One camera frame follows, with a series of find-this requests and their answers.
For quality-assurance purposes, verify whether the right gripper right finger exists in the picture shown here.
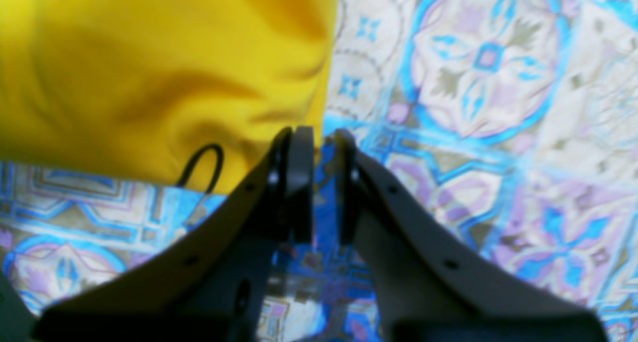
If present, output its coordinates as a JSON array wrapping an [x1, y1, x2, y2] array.
[[333, 129, 608, 342]]

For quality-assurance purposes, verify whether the patterned blue pink tablecloth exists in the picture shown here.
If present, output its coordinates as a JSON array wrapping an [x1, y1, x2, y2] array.
[[1, 0, 637, 342]]

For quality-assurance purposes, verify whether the yellow T-shirt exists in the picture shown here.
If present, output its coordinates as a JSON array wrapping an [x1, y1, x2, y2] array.
[[0, 0, 338, 193]]

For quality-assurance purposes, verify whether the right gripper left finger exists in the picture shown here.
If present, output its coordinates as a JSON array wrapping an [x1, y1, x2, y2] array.
[[32, 127, 315, 342]]

